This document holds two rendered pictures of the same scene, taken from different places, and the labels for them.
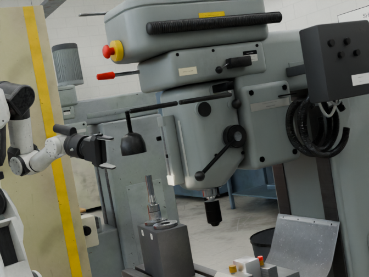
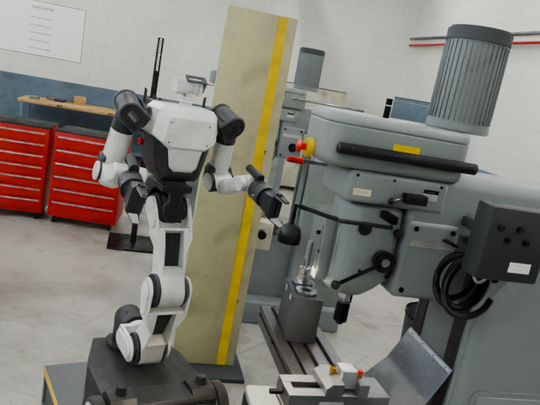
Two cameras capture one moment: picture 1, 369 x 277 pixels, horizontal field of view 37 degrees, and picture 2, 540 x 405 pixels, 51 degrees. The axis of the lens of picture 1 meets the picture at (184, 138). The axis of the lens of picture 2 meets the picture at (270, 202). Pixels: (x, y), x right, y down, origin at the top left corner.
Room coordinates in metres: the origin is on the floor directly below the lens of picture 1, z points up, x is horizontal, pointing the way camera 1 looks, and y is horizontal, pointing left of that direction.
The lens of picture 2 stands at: (-0.12, -0.19, 1.95)
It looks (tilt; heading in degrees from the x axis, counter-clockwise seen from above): 12 degrees down; 14
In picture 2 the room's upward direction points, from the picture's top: 11 degrees clockwise
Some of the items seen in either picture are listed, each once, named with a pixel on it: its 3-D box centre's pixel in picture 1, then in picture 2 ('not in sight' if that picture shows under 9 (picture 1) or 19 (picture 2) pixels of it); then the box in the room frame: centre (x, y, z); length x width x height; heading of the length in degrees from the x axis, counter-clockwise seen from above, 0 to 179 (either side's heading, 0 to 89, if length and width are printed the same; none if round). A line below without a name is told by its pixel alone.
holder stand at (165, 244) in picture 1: (165, 247); (300, 308); (2.06, 0.14, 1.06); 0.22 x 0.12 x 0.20; 23
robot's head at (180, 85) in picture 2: not in sight; (186, 89); (2.03, 0.77, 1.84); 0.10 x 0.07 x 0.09; 137
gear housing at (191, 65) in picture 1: (201, 67); (382, 184); (1.74, -0.09, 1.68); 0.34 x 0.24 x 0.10; 118
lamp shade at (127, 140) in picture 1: (132, 143); (290, 232); (1.58, 0.15, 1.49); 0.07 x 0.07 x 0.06
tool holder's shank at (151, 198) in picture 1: (150, 189); (308, 254); (2.10, 0.16, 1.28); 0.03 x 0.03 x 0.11
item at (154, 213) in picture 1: (154, 213); (303, 275); (2.10, 0.16, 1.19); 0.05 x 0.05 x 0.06
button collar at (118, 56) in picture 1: (116, 50); (308, 147); (1.62, 0.15, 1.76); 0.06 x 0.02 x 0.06; 28
